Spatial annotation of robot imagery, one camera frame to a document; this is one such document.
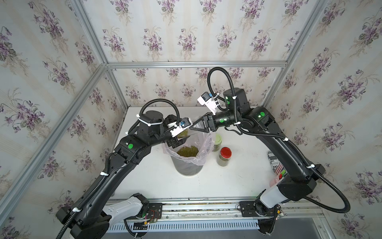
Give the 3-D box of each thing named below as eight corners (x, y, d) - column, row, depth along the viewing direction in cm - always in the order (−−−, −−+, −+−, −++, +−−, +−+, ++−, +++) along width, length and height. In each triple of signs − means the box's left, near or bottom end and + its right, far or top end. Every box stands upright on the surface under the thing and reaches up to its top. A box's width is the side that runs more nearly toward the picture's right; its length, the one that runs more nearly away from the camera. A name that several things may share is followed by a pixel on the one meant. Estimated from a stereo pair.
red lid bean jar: (218, 166, 90) (222, 157, 80) (217, 156, 94) (220, 146, 84) (228, 166, 90) (233, 157, 80) (226, 156, 94) (230, 146, 84)
